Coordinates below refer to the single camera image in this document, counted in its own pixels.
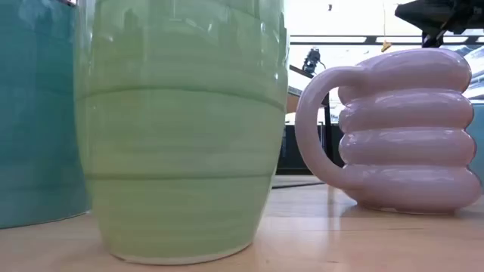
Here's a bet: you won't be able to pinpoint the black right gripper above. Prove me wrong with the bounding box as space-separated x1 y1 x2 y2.
394 0 484 48

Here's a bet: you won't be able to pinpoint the lilac ribbed bubble mug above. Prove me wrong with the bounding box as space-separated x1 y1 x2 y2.
294 48 483 215

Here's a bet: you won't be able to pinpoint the teal mug white interior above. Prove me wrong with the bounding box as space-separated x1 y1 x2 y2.
0 0 92 230

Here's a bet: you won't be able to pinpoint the black horizontal beam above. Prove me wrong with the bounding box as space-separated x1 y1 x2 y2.
289 34 484 46

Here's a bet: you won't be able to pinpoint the wooden desk black legs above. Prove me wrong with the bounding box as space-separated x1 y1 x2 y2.
286 63 336 164

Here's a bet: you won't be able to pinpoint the black cabinet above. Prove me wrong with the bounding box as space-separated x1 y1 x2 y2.
275 123 346 175

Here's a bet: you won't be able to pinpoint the light green mug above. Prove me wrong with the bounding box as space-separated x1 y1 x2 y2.
73 0 290 265

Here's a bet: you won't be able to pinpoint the black camera on stand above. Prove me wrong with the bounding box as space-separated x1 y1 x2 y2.
301 47 327 76

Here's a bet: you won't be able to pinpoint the black cable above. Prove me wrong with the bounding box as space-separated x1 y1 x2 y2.
271 181 326 190

